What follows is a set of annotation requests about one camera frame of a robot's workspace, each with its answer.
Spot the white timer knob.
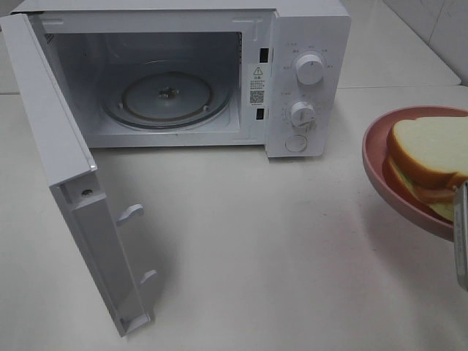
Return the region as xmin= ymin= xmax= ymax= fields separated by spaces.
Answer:
xmin=290 ymin=102 xmax=316 ymax=128

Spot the pink round plate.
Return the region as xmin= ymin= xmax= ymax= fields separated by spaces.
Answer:
xmin=362 ymin=105 xmax=467 ymax=241

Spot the white microwave door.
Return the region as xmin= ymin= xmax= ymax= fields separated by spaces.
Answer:
xmin=1 ymin=14 xmax=151 ymax=336

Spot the round door release button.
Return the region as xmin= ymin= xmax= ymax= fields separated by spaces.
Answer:
xmin=285 ymin=135 xmax=308 ymax=152

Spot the glass microwave turntable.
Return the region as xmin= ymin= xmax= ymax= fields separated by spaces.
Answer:
xmin=102 ymin=61 xmax=238 ymax=130

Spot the white warning label sticker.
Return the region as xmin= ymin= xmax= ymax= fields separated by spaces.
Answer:
xmin=246 ymin=63 xmax=269 ymax=106

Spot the white microwave oven body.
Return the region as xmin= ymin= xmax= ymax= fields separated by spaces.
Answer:
xmin=9 ymin=1 xmax=351 ymax=158

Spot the white upper power knob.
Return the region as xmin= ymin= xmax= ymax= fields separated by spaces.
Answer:
xmin=295 ymin=52 xmax=325 ymax=86

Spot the white bread top slice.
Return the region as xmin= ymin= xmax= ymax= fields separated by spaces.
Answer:
xmin=387 ymin=116 xmax=467 ymax=189

